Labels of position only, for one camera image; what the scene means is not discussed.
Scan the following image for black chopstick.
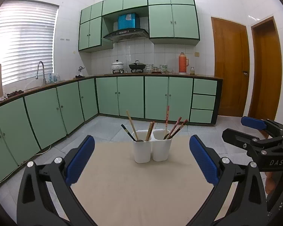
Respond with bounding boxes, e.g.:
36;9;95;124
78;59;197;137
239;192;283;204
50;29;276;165
169;119;188;139

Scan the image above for red-ended wooden chopstick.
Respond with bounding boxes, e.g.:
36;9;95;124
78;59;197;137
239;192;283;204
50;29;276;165
166;116;182;139
165;105;170;135

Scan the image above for metal spoon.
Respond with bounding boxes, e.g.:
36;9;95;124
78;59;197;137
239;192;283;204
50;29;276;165
121;124;143;142

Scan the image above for green lower kitchen cabinets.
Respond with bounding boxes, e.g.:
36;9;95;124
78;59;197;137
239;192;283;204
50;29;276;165
0;75;222;182

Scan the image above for green kitchen cabinets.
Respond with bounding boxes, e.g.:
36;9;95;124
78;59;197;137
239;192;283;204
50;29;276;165
0;75;222;182
78;0;200;52

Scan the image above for chrome kitchen faucet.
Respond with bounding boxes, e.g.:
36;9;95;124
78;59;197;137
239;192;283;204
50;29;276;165
35;61;47;86

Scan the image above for green upper kitchen cabinets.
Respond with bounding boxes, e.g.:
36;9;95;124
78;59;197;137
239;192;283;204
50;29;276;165
78;0;200;52

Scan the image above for person's right hand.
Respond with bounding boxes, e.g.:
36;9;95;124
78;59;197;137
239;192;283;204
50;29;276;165
265;172;280;194

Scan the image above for brown wooden door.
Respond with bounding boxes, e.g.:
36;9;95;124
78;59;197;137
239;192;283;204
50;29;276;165
211;17;250;117
248;17;282;120

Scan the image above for white double utensil holder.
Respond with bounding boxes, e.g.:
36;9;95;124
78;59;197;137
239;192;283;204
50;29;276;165
133;129;172;164

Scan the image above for glass jar on counter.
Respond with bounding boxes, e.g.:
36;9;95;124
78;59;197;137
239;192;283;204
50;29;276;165
190;66;195;76

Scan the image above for orange thermos flask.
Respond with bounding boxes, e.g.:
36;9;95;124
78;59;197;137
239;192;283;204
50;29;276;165
178;53;189;74

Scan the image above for white cooking pot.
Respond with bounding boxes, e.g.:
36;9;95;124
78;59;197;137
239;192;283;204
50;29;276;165
111;60;125;73

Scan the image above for black wok on stove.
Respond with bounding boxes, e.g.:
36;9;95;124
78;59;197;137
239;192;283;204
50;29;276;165
129;60;146;73

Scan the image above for black range hood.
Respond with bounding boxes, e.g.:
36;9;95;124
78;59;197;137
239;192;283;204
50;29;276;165
104;28;149;42

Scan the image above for white window blinds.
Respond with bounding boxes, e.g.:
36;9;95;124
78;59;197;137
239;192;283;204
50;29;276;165
0;0;59;85

